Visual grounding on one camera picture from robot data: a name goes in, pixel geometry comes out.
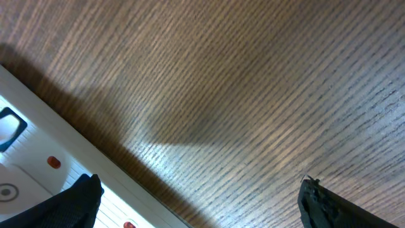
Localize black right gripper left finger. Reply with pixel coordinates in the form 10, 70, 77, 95
1, 174, 104, 228

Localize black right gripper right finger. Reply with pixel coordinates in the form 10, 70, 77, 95
297, 175, 397, 228

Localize white power strip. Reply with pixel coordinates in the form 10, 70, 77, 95
1, 69, 185, 228

